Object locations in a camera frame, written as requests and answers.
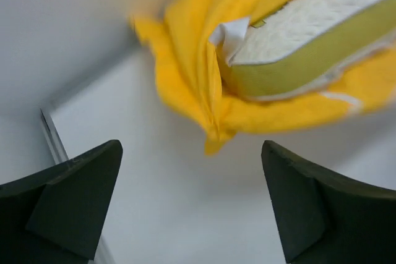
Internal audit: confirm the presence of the yellow pillowcase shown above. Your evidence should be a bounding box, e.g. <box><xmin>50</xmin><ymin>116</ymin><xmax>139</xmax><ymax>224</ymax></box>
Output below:
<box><xmin>131</xmin><ymin>0</ymin><xmax>395</xmax><ymax>154</ymax></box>

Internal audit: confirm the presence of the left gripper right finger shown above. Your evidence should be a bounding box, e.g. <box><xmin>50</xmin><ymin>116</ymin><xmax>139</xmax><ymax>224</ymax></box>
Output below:
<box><xmin>261</xmin><ymin>140</ymin><xmax>395</xmax><ymax>263</ymax></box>

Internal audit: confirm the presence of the aluminium table frame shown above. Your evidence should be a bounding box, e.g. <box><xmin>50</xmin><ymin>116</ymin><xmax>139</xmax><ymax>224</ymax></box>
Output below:
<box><xmin>40</xmin><ymin>108</ymin><xmax>116</xmax><ymax>264</ymax></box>

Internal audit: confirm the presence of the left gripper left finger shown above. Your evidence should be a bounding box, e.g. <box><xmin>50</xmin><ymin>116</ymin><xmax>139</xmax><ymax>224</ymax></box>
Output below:
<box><xmin>1</xmin><ymin>140</ymin><xmax>123</xmax><ymax>263</ymax></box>

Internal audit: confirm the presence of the cream pillow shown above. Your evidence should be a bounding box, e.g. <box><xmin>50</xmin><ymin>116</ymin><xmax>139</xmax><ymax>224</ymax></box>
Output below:
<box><xmin>209</xmin><ymin>0</ymin><xmax>395</xmax><ymax>101</ymax></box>

